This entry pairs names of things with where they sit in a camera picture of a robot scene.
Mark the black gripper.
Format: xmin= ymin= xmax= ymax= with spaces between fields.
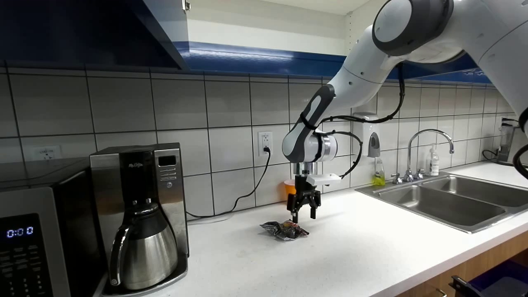
xmin=285 ymin=174 xmax=323 ymax=225

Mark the black snack packet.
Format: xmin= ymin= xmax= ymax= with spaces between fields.
xmin=259 ymin=219 xmax=310 ymax=243

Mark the wooden base cabinet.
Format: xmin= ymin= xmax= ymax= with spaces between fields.
xmin=384 ymin=230 xmax=528 ymax=297

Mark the blue cabinet door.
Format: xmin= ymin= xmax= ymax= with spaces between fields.
xmin=0 ymin=0 xmax=186 ymax=72

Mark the yellow-green dish soap bottle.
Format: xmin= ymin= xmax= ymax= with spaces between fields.
xmin=370 ymin=156 xmax=388 ymax=191

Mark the small white bottle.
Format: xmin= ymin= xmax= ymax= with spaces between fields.
xmin=427 ymin=148 xmax=441 ymax=179

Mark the steel black coffee maker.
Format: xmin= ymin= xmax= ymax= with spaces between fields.
xmin=89 ymin=143 xmax=191 ymax=296

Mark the chrome gooseneck faucet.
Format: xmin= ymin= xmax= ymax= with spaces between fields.
xmin=404 ymin=128 xmax=457 ymax=184

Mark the stainless steel double sink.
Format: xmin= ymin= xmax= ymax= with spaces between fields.
xmin=360 ymin=174 xmax=528 ymax=235

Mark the stainless steel coffee carafe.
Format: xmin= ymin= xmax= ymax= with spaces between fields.
xmin=107 ymin=205 xmax=181 ymax=293

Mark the dark blue bin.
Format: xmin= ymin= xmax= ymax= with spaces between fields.
xmin=450 ymin=260 xmax=528 ymax=297

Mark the silver countertop appliance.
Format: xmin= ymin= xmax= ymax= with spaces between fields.
xmin=482 ymin=116 xmax=525 ymax=167

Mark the steel black microwave oven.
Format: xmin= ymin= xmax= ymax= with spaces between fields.
xmin=0 ymin=167 xmax=106 ymax=297

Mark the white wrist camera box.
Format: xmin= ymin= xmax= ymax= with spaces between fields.
xmin=307 ymin=172 xmax=343 ymax=194

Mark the black power cord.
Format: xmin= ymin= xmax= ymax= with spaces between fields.
xmin=185 ymin=148 xmax=274 ymax=222

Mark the white wall outlet with plug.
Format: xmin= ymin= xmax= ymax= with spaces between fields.
xmin=256 ymin=131 xmax=276 ymax=158

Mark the white wall soap dispenser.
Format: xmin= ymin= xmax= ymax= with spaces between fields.
xmin=350 ymin=113 xmax=383 ymax=163

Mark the blue white wall cabinet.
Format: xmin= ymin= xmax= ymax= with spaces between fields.
xmin=175 ymin=0 xmax=493 ymax=88

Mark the empty white wall outlet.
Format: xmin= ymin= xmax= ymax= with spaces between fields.
xmin=36 ymin=146 xmax=61 ymax=163

